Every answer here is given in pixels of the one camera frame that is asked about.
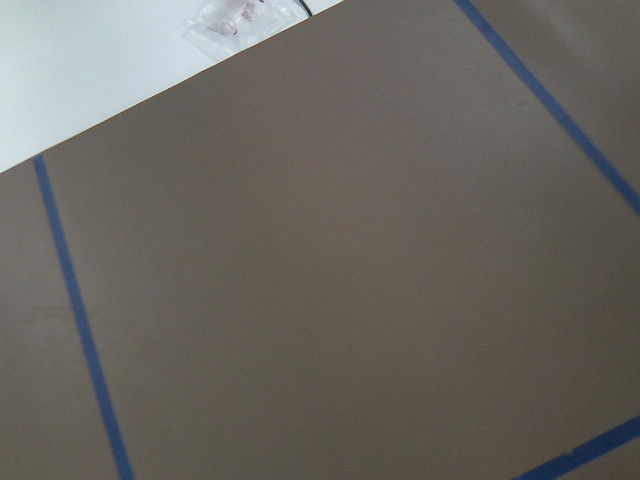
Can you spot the clear plastic bag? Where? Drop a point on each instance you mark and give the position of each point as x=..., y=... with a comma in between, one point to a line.
x=221, y=29

